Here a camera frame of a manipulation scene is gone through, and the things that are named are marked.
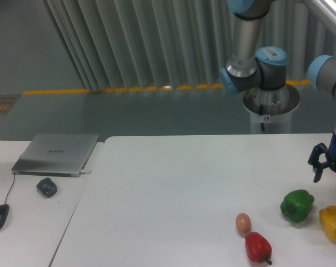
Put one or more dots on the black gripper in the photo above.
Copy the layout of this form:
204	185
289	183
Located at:
317	166

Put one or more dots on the green bell pepper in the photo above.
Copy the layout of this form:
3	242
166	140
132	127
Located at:
297	205

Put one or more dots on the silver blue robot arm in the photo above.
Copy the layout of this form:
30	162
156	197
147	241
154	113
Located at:
262	74

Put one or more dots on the yellow bell pepper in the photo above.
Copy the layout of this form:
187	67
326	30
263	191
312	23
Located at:
327	218

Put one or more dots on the brown egg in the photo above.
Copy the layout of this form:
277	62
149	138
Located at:
243	223

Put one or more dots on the red bell pepper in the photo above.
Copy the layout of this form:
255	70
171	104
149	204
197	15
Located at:
258	249

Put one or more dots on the white usb dongle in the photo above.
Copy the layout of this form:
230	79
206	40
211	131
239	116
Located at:
85	172

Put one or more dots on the silver closed laptop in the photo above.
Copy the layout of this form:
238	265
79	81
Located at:
56	155

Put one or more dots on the small black plastic object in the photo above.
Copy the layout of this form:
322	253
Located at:
47	187

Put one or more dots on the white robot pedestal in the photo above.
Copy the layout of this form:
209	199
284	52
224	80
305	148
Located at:
271	111

